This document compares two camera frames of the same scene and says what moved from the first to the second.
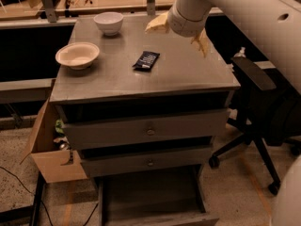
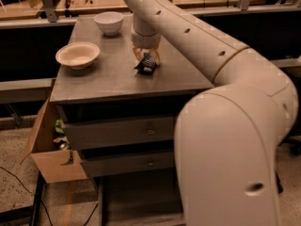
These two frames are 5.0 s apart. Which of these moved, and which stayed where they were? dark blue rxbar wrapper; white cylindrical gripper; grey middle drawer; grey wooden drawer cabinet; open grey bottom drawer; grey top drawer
Moved: dark blue rxbar wrapper; white cylindrical gripper
Stayed: grey middle drawer; grey top drawer; grey wooden drawer cabinet; open grey bottom drawer
